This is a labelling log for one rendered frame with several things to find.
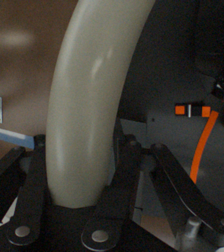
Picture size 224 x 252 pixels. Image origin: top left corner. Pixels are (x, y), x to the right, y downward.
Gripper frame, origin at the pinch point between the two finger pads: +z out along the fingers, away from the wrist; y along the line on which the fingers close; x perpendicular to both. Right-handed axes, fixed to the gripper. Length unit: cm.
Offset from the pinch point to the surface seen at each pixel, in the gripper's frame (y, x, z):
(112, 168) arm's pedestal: 3, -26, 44
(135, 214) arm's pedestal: 8.3, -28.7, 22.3
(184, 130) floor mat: 47, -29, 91
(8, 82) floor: -66, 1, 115
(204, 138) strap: 59, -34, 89
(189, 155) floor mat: 52, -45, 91
